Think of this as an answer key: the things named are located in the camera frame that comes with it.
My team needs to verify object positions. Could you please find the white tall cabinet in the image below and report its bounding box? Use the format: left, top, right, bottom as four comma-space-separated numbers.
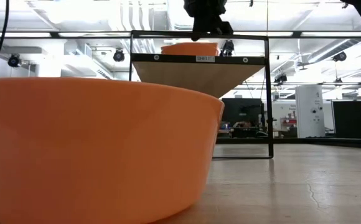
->
294, 85, 326, 139

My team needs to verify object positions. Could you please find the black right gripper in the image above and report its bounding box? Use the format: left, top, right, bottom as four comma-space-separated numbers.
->
183, 0, 235, 42

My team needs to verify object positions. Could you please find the orange plastic mini bowl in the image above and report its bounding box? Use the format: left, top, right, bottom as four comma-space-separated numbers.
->
0, 77, 225, 224
160, 42, 222, 57

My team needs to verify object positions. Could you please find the black partition panel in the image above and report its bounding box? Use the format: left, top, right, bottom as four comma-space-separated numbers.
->
332, 100, 361, 140

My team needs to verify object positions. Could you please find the black metal table frame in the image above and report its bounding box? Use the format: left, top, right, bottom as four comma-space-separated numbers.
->
215, 137, 361, 149

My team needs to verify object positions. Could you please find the black overhead crossbeam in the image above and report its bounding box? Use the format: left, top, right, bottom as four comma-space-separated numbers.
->
0, 30, 361, 39

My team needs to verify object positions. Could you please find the wooden shelf with black frame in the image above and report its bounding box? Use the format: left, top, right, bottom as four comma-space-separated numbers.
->
128, 29, 275, 160

